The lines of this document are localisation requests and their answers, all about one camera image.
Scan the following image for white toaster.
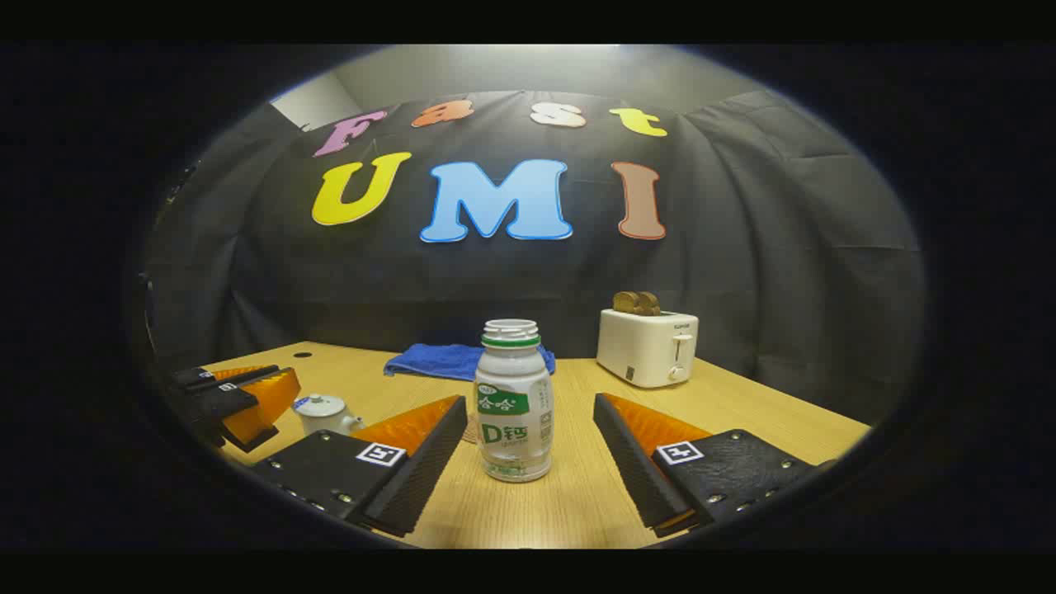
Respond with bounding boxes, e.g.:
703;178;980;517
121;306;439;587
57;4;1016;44
596;309;700;389

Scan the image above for brown bread slices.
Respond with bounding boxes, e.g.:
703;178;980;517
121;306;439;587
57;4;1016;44
612;290;662;317

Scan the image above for blue towel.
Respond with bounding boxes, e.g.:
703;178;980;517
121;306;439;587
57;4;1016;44
384;343;557;382

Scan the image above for white ceramic teacup with spout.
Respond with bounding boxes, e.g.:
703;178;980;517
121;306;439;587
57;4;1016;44
295;408;365;437

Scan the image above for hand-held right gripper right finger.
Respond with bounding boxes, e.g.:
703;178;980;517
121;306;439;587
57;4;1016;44
592;393;834;539

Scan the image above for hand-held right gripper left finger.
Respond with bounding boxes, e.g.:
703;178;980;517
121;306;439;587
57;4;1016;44
252;394;469;537

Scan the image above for white water bottle green label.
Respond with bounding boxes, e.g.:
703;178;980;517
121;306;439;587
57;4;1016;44
474;319;555;483

